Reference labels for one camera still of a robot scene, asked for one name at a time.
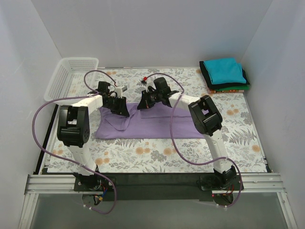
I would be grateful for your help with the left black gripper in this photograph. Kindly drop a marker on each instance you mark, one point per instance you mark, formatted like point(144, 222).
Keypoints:
point(116, 102)

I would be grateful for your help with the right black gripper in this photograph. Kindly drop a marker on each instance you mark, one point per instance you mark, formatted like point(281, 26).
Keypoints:
point(149, 97)

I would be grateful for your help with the purple t shirt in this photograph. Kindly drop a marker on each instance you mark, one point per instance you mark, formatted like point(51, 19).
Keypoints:
point(152, 123)

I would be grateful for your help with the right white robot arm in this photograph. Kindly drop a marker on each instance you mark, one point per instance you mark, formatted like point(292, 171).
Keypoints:
point(206, 118)

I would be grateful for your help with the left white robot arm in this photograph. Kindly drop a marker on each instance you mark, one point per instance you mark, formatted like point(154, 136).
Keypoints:
point(74, 128)

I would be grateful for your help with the white plastic basket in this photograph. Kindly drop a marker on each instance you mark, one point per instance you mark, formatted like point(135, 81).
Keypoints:
point(68, 78)

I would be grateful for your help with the black folded t shirt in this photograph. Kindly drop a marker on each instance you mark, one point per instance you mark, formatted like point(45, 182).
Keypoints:
point(224, 85)

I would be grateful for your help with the teal folded t shirt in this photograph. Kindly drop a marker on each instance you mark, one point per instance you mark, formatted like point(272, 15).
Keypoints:
point(225, 70)

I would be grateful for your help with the green folded t shirt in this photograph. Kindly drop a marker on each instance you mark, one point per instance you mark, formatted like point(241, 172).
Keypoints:
point(234, 89)

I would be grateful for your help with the floral table cloth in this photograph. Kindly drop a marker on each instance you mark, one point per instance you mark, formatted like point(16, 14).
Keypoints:
point(159, 155)

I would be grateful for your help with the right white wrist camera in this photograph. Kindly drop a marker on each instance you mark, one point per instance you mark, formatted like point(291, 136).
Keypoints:
point(148, 83)

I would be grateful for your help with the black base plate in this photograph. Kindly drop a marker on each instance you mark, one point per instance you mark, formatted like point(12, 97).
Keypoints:
point(155, 186)

